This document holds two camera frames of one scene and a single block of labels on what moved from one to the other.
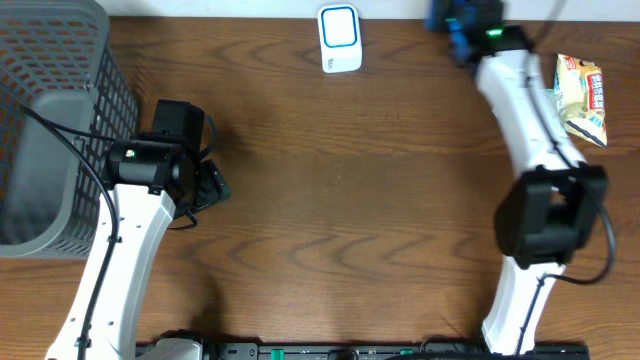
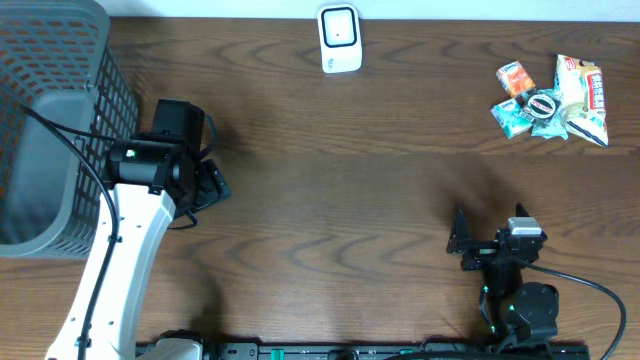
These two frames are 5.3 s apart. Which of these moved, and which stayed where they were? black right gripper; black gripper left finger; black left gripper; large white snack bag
Moved: black right gripper
Stayed: black left gripper; black gripper left finger; large white snack bag
